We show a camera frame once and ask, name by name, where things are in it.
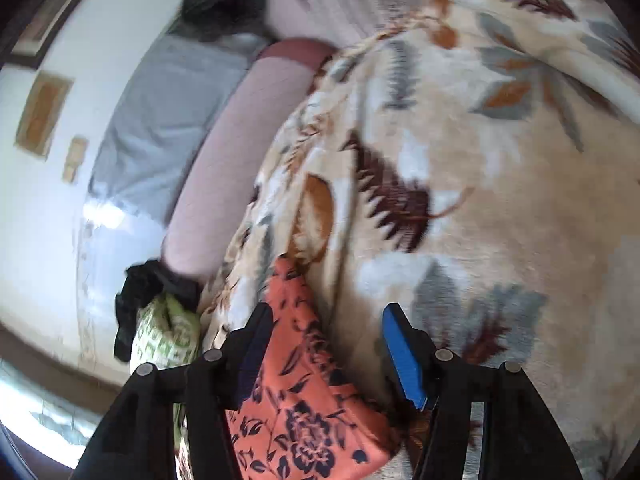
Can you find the grey pillow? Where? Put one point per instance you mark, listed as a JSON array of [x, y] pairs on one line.
[[165, 125]]

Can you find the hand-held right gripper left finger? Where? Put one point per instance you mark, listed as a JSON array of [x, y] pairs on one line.
[[252, 360]]

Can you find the black garment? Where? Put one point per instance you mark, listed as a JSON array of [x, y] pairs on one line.
[[135, 290]]

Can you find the beige light switch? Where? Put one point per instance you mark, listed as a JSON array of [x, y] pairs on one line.
[[72, 171], [78, 148]]

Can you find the framed painting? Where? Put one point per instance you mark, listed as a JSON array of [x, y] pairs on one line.
[[55, 15]]

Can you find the orange floral garment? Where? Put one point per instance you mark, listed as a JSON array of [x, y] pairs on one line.
[[300, 410]]

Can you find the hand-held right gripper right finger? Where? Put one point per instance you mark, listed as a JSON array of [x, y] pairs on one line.
[[402, 355]]

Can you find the leaded glass door panel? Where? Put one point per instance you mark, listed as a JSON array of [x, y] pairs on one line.
[[45, 410]]

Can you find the brown wooden door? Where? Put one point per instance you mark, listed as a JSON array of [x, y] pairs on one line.
[[50, 355]]

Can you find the dark furry cushion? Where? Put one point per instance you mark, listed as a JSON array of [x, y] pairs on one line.
[[220, 5]]

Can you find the green checkered pillow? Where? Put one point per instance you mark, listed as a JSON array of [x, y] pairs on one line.
[[160, 335]]

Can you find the wall plaque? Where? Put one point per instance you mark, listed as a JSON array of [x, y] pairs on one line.
[[42, 115]]

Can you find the leaf print blanket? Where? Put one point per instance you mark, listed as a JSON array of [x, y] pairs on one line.
[[475, 185]]

